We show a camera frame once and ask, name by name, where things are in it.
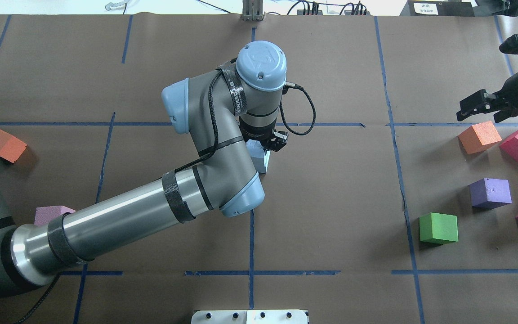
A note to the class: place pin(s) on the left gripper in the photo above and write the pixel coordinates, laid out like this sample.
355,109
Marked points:
253,132

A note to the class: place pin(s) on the light blue block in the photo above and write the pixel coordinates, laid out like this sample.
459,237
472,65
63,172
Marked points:
259,156

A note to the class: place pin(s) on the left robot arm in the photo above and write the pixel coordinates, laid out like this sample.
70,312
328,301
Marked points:
221,110

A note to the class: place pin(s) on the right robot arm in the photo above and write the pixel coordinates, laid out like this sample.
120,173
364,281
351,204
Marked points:
504,103

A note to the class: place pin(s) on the far orange block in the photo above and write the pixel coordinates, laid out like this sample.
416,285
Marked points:
479,137

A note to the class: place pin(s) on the orange block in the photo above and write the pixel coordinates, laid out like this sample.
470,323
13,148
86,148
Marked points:
479,137
11,148

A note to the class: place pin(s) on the far purple block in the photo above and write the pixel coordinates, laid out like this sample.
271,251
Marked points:
489,193

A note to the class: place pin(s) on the black box device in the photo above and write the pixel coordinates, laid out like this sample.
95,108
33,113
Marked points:
437,8

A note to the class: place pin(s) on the green block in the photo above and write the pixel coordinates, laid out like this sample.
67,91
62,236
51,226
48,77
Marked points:
438,228

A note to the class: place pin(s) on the white pillar with base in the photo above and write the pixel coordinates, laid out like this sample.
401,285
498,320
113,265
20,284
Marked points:
273,316

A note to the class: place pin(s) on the pink block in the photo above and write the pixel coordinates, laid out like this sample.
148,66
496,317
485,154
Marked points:
43,215

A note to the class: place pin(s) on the near orange block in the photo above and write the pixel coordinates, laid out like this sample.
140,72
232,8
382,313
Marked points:
11,148

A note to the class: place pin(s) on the aluminium frame post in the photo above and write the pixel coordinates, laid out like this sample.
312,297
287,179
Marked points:
252,10

